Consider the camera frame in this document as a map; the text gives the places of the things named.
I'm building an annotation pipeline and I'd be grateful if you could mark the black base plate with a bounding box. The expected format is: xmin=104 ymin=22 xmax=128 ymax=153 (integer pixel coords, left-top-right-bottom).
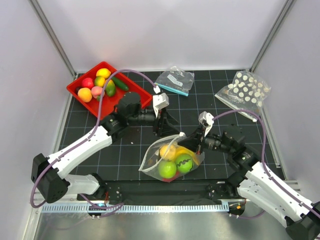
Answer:
xmin=86 ymin=179 xmax=244 ymax=206

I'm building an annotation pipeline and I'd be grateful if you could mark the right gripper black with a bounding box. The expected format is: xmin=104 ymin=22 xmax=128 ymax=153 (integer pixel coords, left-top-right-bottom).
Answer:
xmin=178 ymin=124 xmax=234 ymax=155

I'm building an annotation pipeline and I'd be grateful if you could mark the small striped watermelon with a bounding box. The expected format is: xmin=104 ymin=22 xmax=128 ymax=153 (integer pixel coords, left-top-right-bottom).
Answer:
xmin=175 ymin=153 xmax=193 ymax=174

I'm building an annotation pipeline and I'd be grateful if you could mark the red plastic tray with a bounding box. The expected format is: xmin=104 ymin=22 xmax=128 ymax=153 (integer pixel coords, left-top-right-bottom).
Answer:
xmin=66 ymin=61 xmax=153 ymax=120

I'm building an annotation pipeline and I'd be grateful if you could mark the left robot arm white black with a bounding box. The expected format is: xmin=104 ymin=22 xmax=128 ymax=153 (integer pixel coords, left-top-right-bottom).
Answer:
xmin=31 ymin=92 xmax=179 ymax=204

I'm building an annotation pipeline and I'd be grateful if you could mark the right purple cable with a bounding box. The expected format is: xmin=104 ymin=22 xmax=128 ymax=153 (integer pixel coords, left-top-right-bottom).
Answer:
xmin=212 ymin=109 xmax=320 ymax=220

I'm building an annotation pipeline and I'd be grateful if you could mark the green cucumber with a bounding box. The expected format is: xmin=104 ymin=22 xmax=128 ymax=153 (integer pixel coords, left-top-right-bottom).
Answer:
xmin=112 ymin=77 xmax=129 ymax=92

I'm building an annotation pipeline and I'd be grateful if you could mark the yellow banana bunch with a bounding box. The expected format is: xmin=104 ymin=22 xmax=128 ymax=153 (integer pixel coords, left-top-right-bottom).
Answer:
xmin=175 ymin=146 xmax=201 ymax=166

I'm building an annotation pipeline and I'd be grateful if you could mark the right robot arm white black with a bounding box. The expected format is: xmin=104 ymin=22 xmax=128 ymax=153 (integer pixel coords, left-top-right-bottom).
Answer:
xmin=179 ymin=124 xmax=320 ymax=240

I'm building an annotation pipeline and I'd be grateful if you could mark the orange peach fruit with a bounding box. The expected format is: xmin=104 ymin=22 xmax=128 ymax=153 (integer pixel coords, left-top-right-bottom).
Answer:
xmin=77 ymin=87 xmax=93 ymax=103

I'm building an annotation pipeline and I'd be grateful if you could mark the pink peach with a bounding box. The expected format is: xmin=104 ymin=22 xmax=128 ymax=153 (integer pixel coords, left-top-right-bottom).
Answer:
xmin=91 ymin=86 xmax=105 ymax=99

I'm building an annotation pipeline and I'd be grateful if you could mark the yellow orange round fruit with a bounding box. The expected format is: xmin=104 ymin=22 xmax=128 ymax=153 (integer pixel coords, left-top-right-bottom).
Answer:
xmin=159 ymin=144 xmax=177 ymax=161

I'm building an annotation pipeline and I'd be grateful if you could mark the yellow red mango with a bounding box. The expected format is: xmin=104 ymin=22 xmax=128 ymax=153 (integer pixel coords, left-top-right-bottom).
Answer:
xmin=96 ymin=68 xmax=111 ymax=79

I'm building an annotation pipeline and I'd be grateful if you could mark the polka dot zip bag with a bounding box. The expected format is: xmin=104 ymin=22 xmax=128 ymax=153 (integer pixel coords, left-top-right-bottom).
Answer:
xmin=138 ymin=132 xmax=205 ymax=181
xmin=214 ymin=70 xmax=271 ymax=123

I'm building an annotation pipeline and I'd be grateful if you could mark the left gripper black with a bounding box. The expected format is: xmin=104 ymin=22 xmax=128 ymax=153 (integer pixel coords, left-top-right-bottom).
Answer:
xmin=127 ymin=106 xmax=180 ymax=137

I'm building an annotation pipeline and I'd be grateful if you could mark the black grid mat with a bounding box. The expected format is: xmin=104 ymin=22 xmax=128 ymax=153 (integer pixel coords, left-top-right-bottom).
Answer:
xmin=59 ymin=70 xmax=284 ymax=181

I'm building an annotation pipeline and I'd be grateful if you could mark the slotted cable duct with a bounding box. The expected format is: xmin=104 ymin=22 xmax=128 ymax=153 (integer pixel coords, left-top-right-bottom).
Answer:
xmin=41 ymin=202 xmax=229 ymax=214

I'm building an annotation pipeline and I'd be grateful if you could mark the green red mango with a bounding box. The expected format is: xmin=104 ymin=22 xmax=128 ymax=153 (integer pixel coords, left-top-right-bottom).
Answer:
xmin=105 ymin=79 xmax=116 ymax=97

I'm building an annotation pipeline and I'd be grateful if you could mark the red chili pepper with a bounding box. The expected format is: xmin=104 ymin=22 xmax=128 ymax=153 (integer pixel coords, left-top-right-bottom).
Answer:
xmin=161 ymin=178 xmax=173 ymax=183

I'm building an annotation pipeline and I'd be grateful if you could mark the green apple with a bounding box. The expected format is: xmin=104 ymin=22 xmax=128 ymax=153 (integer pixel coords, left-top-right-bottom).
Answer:
xmin=158 ymin=161 xmax=177 ymax=179

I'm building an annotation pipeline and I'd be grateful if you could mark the blue zipper clear bag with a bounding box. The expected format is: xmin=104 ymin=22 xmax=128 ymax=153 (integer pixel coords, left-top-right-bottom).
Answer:
xmin=155 ymin=66 xmax=195 ymax=97

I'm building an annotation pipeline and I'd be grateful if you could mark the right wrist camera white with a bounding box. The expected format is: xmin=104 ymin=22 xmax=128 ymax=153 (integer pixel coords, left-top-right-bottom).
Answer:
xmin=198 ymin=111 xmax=214 ymax=137

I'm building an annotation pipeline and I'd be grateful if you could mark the red apple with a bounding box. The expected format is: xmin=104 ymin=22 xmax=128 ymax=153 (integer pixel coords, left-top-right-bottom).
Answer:
xmin=81 ymin=77 xmax=95 ymax=90

